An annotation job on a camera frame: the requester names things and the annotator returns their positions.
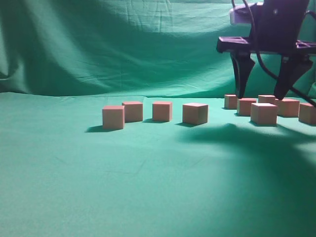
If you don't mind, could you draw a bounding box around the pink cube far left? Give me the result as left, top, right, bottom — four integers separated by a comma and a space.
224, 94, 237, 110

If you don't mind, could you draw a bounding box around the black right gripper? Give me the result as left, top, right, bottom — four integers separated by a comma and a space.
216, 0, 316, 100

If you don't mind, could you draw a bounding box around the green cloth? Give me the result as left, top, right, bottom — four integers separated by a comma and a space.
0, 0, 316, 237

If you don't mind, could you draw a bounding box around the pink cube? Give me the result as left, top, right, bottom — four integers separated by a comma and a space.
258, 95, 276, 104
224, 94, 237, 110

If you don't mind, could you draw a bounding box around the pink cube far right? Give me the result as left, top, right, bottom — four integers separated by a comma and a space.
258, 95, 276, 104

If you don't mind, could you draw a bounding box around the black cable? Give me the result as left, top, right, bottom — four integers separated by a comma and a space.
231, 0, 316, 107

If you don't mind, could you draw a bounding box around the pink cube moved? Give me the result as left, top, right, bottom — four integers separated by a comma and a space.
122, 101, 143, 122
250, 103, 278, 125
275, 98, 300, 118
102, 105, 125, 129
153, 101, 173, 121
182, 103, 209, 125
237, 98, 257, 116
298, 103, 316, 125

